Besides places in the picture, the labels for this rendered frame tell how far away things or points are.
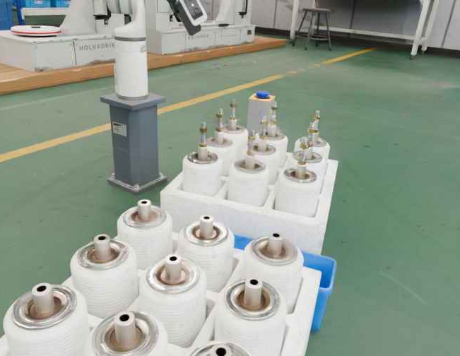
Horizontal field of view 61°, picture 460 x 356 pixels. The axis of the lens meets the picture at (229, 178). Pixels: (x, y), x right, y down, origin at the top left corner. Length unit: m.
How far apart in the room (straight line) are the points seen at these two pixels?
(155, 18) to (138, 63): 2.30
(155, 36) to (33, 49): 1.13
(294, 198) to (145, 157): 0.59
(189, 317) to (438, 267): 0.77
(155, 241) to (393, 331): 0.53
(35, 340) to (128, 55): 0.87
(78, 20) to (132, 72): 1.95
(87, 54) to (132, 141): 1.79
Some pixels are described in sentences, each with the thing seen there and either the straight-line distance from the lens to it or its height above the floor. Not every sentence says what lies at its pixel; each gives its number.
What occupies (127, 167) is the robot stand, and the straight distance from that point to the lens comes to 1.30.
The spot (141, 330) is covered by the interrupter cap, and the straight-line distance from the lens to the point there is 0.51.
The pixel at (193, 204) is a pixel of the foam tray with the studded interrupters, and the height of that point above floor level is 0.17.
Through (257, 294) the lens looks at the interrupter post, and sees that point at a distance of 0.53.
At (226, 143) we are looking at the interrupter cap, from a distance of 1.04.
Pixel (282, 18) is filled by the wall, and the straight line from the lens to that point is 6.49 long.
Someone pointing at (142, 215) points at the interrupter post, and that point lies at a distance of 0.70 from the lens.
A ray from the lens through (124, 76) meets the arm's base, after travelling 1.24.
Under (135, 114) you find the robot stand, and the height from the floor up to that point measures 0.26.
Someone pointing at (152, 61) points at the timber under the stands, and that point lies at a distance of 3.32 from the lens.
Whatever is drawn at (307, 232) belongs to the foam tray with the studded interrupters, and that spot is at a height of 0.16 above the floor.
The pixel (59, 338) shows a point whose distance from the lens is 0.54.
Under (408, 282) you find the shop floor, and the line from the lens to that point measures 1.08.
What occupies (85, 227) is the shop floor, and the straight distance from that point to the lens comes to 1.18.
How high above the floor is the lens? 0.63
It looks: 26 degrees down
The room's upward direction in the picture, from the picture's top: 4 degrees clockwise
